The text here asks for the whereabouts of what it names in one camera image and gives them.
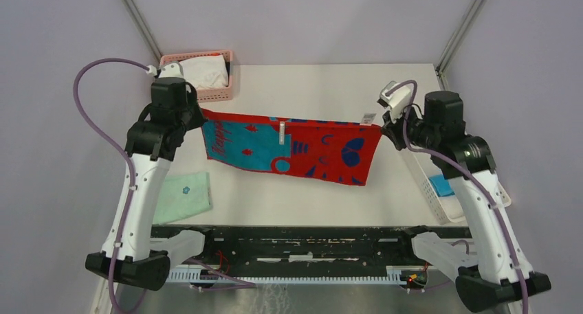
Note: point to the aluminium frame rails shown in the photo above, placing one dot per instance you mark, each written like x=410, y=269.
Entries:
x=185, y=253

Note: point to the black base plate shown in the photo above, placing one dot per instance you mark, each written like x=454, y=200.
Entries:
x=309, y=252

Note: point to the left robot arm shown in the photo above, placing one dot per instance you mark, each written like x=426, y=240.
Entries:
x=151, y=144

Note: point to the white plastic basket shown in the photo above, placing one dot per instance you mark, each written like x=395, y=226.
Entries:
x=421, y=167

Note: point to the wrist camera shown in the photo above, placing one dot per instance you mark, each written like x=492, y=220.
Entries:
x=169, y=70
x=394, y=98

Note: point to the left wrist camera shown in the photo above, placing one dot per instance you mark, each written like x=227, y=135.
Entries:
x=169, y=70

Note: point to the white towel in basket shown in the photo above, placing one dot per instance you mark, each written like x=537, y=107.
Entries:
x=206, y=72

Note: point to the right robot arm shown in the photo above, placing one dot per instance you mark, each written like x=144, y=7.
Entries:
x=483, y=221

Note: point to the mint green towel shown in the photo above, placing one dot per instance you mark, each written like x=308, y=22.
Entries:
x=183, y=196

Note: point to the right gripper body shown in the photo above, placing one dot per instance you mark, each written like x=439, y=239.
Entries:
x=421, y=132

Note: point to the white towel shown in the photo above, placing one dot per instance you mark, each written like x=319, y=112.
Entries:
x=206, y=72
x=452, y=209

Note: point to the pink plastic basket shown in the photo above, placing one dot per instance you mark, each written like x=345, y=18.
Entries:
x=212, y=95

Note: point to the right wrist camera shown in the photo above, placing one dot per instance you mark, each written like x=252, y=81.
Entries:
x=394, y=98

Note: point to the red and blue towel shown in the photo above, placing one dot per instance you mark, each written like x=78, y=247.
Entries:
x=339, y=152

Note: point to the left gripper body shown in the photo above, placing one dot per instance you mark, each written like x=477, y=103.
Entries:
x=192, y=115

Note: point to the white slotted cable duct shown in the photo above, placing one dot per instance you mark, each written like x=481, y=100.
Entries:
x=199, y=275

